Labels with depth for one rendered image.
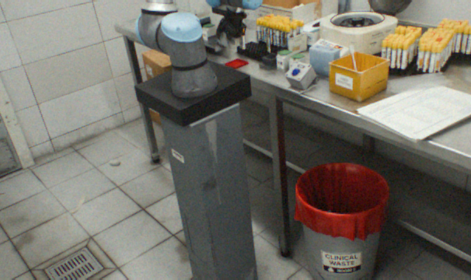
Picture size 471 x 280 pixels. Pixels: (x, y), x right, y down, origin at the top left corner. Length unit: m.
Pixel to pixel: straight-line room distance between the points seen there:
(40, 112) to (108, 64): 0.54
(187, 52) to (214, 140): 0.30
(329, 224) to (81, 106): 2.10
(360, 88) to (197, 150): 0.55
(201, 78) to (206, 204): 0.44
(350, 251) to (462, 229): 0.43
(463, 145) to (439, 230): 0.71
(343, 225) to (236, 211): 0.39
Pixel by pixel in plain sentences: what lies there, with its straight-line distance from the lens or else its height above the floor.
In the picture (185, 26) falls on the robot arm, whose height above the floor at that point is 1.16.
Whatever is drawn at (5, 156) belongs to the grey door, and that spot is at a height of 0.13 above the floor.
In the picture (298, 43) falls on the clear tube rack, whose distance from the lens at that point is 1.93.
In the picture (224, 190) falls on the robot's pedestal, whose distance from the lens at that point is 1.66.
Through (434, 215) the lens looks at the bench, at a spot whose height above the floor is 0.27.
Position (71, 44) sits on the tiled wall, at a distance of 3.25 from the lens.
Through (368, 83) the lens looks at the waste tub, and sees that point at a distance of 1.53.
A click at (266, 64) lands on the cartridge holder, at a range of 1.82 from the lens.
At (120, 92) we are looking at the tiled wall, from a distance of 3.47.
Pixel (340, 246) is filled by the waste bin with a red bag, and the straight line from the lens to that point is 1.86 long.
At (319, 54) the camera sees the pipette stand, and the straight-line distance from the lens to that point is 1.68.
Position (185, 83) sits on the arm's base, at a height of 0.98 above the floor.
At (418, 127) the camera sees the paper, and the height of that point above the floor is 0.89.
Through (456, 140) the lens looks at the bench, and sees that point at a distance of 1.36.
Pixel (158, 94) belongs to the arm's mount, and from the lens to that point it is 1.56.
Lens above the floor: 1.56
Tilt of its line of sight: 31 degrees down
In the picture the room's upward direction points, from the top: 6 degrees counter-clockwise
